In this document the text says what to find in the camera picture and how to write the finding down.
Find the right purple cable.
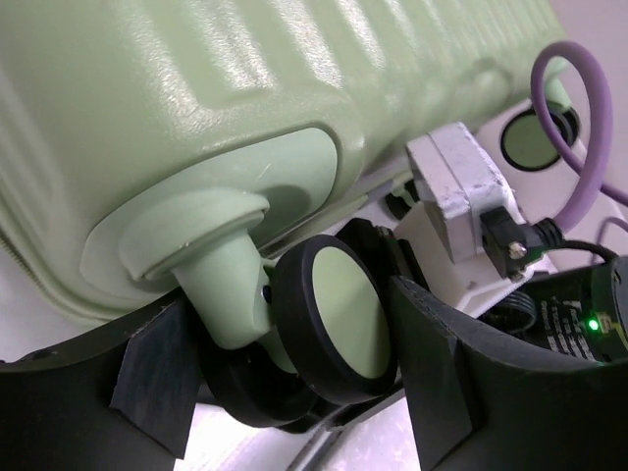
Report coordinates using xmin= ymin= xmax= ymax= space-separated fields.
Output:
xmin=530 ymin=41 xmax=628 ymax=232

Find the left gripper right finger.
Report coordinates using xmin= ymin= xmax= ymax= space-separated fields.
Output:
xmin=390 ymin=277 xmax=627 ymax=470

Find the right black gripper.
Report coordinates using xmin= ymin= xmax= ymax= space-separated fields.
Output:
xmin=338 ymin=218 xmax=427 ymax=294

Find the green hard-shell suitcase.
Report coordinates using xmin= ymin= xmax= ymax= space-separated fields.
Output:
xmin=1 ymin=1 xmax=565 ymax=427

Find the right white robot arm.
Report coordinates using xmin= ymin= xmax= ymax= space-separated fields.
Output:
xmin=338 ymin=208 xmax=627 ymax=364

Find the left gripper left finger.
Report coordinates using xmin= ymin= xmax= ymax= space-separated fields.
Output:
xmin=1 ymin=298 xmax=200 ymax=459

